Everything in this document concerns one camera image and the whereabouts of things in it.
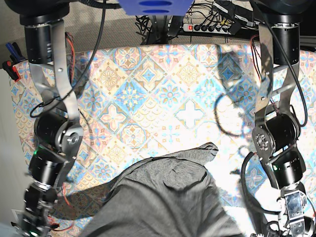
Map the grey t-shirt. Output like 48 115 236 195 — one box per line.
81 142 242 237

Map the patterned tablecloth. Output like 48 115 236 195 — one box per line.
9 43 316 237

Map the blue handled clamp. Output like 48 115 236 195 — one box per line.
5 42 26 64

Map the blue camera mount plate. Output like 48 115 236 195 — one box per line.
118 0 193 16

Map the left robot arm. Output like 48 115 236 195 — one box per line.
251 0 316 237

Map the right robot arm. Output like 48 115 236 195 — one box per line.
6 0 87 237

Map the red black clamp upper left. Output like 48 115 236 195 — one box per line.
2 61 21 82

